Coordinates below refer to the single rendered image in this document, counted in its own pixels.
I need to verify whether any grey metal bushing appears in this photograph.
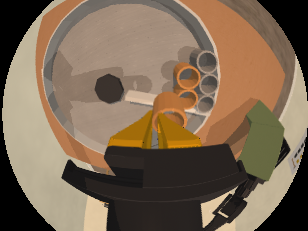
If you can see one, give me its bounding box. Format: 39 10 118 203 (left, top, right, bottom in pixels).
197 70 219 95
190 49 218 74
194 87 215 113

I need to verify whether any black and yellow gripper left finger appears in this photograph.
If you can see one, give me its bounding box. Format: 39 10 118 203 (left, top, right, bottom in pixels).
107 110 152 149

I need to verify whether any bronze bushing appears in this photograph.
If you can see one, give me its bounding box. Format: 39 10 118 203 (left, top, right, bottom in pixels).
173 62 201 90
173 84 198 110
152 92 187 132

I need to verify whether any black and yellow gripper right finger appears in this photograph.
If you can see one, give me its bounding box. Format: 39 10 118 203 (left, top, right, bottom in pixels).
158 113 202 149

